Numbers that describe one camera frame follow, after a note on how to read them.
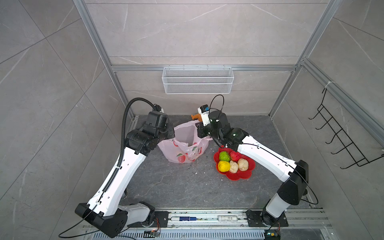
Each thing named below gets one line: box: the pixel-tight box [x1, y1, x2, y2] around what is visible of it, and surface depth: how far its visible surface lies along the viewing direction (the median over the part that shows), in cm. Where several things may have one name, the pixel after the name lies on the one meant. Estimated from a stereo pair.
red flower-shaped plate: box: [213, 147, 234, 181], surface depth 90 cm
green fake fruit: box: [219, 151, 231, 162], surface depth 92 cm
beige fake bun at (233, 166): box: [229, 160, 239, 174], surface depth 87 cm
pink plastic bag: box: [157, 119, 213, 164], surface depth 81 cm
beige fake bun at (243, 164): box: [237, 158, 249, 172], surface depth 89 cm
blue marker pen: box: [179, 216, 197, 222], surface depth 75 cm
